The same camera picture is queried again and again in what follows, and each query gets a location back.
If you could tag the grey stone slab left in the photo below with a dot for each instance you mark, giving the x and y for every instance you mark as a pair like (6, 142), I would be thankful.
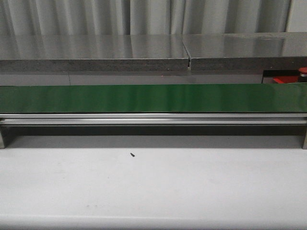
(74, 53)

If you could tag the grey stone slab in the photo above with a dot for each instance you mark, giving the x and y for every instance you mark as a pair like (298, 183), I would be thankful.
(74, 53)
(258, 51)

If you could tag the grey stone slab right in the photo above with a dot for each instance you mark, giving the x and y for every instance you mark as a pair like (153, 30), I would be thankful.
(258, 51)

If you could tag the green conveyor belt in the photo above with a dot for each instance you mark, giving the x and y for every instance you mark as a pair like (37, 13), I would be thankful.
(170, 98)

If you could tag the red plastic tray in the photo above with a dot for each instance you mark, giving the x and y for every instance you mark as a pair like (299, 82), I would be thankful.
(286, 79)

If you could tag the left metal conveyor leg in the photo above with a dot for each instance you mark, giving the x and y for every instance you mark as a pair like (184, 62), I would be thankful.
(4, 137)

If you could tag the metal conveyor leg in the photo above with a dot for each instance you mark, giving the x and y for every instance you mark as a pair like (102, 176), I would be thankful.
(4, 137)
(304, 145)

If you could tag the right metal conveyor leg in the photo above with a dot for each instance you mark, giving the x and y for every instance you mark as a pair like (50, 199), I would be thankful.
(304, 145)

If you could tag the grey pleated curtain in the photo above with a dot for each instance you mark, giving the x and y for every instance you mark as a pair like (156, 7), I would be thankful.
(152, 17)

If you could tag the aluminium conveyor frame rail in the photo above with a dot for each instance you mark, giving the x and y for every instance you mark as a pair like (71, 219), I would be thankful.
(160, 119)

